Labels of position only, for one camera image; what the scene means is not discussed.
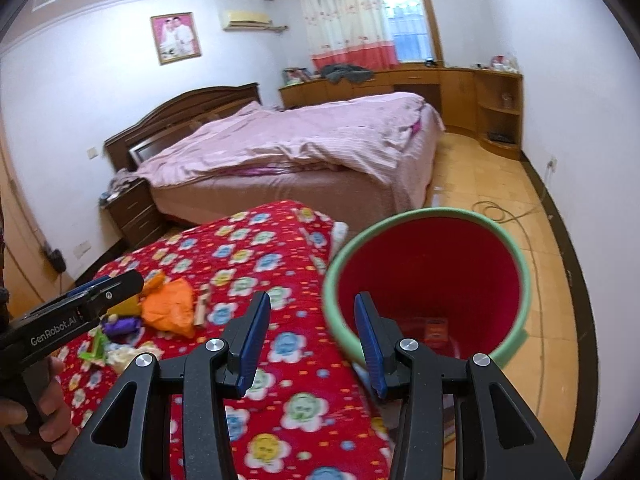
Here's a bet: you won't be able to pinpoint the pink striped duvet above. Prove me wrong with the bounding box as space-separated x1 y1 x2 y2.
132 92 446 187

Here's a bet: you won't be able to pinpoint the long wooden desk cabinet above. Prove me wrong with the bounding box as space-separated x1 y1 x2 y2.
278 66 477 134

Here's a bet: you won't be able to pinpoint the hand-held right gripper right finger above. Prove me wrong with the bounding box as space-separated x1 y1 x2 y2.
352 291 576 480

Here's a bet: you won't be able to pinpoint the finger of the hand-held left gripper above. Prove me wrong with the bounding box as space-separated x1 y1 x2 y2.
75 270 145 317
70 275 112 298

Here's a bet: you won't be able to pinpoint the cloth clutter on nightstand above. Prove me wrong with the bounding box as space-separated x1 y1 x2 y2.
99 169 137 207

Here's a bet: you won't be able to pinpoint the purple wrapper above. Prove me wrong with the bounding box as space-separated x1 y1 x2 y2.
101 315 144 339

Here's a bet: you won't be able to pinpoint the brown wooden nightstand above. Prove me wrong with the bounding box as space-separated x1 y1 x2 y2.
102 177 167 249

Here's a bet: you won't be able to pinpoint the brown wooden bed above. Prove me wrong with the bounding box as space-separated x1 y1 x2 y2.
102 82 446 242

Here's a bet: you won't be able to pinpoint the wall air conditioner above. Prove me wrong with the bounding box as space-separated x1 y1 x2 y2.
221 8 274 32

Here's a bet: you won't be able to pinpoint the yellow wrapper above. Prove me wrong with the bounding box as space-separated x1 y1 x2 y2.
106 271 167 319

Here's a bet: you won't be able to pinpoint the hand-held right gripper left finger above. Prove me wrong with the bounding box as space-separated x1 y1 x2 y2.
55 290 273 480

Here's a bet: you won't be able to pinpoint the red bin with green rim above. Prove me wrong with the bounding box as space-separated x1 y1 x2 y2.
321 207 532 376

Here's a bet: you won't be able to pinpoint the framed wall photo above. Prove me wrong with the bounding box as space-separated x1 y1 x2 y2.
150 11 202 66

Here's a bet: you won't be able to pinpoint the orange plastic bag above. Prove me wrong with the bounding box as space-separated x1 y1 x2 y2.
141 278 196 339

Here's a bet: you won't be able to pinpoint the dark grey clothes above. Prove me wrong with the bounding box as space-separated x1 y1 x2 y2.
320 63 374 85

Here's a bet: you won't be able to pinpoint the picture frame on desk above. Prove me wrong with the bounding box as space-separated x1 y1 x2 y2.
283 66 314 86

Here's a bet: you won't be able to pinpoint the floral curtain with red hem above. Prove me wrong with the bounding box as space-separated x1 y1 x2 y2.
298 0 401 74

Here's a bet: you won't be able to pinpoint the window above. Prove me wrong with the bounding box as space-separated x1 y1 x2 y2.
376 0 433 64

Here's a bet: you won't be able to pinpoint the person's left hand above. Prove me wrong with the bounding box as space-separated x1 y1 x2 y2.
0 355 82 447

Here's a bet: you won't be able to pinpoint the floor cable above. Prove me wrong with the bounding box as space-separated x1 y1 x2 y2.
470 160 557 341

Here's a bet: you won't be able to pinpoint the small items on shelf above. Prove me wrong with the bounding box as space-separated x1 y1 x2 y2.
489 52 521 74

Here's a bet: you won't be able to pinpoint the small beige stick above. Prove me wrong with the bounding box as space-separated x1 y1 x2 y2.
194 283 212 329

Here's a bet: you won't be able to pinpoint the green wrapper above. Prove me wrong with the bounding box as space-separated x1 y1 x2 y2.
76 331 109 364

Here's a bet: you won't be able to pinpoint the wooden corner shelf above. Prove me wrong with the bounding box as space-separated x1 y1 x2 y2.
472 70 525 162

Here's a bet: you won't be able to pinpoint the red floral blanket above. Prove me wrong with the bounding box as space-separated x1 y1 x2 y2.
62 200 396 480

